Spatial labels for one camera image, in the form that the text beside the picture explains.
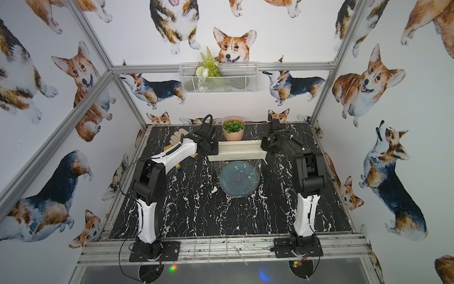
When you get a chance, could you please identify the yellow toy shovel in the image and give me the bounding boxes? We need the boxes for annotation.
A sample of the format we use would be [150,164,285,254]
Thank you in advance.
[164,144,182,173]

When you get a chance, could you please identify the white wire wall basket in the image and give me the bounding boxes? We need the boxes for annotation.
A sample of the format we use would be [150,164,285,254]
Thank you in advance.
[179,62,258,94]

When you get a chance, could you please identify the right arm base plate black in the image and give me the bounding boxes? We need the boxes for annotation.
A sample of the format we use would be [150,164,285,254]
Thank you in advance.
[270,235,323,258]

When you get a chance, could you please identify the green fern with white flower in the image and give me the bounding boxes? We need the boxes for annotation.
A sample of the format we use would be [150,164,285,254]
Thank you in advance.
[195,47,221,92]

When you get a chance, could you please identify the blue-grey ceramic plate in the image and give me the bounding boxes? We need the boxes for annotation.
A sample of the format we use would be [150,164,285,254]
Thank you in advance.
[219,161,260,198]

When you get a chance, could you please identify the aluminium front rail frame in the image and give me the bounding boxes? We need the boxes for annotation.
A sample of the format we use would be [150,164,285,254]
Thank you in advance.
[77,234,371,266]

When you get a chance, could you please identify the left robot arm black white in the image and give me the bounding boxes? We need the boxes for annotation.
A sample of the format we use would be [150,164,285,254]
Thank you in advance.
[131,122,222,259]

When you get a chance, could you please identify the beige work glove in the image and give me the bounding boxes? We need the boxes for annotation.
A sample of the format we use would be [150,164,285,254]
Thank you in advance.
[166,129,198,162]

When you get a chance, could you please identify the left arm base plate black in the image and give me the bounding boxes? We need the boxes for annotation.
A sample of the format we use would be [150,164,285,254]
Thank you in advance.
[129,240,181,262]

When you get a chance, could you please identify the pink pot with green plant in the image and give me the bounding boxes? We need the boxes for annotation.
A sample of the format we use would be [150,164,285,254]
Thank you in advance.
[222,117,245,142]

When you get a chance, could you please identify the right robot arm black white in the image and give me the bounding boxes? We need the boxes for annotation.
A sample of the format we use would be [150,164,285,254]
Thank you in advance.
[261,118,327,254]

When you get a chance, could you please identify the cream plastic wrap dispenser box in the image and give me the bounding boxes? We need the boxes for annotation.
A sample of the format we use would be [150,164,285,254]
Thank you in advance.
[208,140,267,162]

